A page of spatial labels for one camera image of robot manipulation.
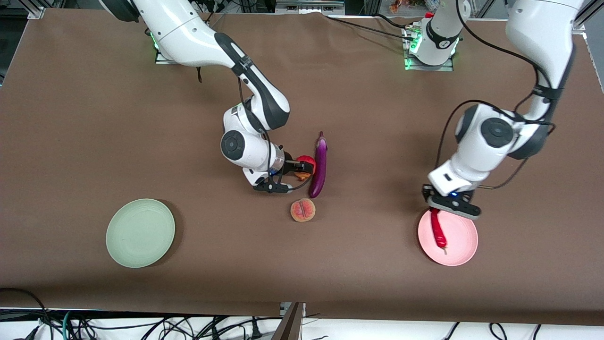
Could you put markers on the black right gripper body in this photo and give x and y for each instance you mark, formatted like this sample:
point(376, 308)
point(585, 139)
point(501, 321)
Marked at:
point(291, 165)

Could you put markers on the red pomegranate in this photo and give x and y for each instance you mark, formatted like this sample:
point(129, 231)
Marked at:
point(306, 158)

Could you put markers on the purple eggplant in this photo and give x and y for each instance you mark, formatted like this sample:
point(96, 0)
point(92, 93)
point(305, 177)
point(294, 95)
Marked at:
point(320, 165)

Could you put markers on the red chili pepper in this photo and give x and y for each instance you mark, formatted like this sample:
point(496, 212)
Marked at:
point(438, 231)

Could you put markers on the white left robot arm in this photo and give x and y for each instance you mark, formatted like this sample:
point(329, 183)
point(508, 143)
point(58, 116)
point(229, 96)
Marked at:
point(538, 38)

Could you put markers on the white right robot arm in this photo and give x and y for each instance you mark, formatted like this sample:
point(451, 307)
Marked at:
point(188, 38)

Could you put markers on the orange pink peach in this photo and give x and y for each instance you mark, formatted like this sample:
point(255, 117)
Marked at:
point(302, 210)

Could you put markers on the pink round plate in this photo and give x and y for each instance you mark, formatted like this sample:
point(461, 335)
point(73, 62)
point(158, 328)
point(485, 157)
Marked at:
point(460, 241)

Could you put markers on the brown table cover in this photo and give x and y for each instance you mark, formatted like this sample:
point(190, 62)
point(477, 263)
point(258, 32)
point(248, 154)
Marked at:
point(141, 141)

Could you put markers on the dark metal beam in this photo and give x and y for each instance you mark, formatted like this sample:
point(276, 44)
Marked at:
point(290, 326)

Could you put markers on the green round plate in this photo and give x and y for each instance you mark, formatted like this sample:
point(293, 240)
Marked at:
point(140, 233)

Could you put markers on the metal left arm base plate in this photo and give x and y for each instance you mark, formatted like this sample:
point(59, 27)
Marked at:
point(429, 67)

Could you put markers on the aluminium frame rail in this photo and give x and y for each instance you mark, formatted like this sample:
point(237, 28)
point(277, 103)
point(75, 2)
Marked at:
point(309, 5)

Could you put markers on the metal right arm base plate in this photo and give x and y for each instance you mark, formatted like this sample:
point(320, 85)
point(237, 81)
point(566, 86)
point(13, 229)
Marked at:
point(163, 59)

